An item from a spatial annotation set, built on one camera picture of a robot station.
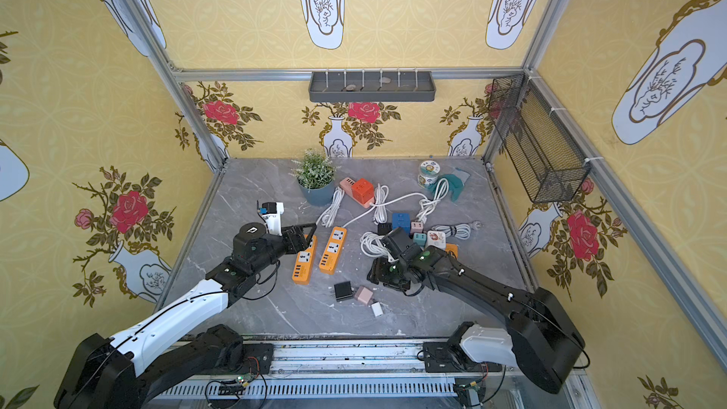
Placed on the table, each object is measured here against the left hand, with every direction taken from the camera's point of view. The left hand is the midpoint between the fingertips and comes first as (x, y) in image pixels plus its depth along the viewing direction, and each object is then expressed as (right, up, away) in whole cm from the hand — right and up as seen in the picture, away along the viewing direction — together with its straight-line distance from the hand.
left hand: (307, 227), depth 81 cm
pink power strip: (+9, +12, +29) cm, 33 cm away
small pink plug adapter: (+33, -2, +11) cm, 35 cm away
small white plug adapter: (+20, -23, 0) cm, 31 cm away
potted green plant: (-1, +15, +17) cm, 22 cm away
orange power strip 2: (+6, -10, +10) cm, 16 cm away
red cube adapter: (+16, +10, +17) cm, 25 cm away
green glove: (+52, +13, +31) cm, 62 cm away
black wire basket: (+66, +17, -6) cm, 68 cm away
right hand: (+18, -16, 0) cm, 24 cm away
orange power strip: (-3, -15, +7) cm, 17 cm away
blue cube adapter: (+28, +1, +12) cm, 31 cm away
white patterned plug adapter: (+39, -5, +7) cm, 40 cm away
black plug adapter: (+10, -19, +3) cm, 22 cm away
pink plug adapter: (+16, -20, +3) cm, 26 cm away
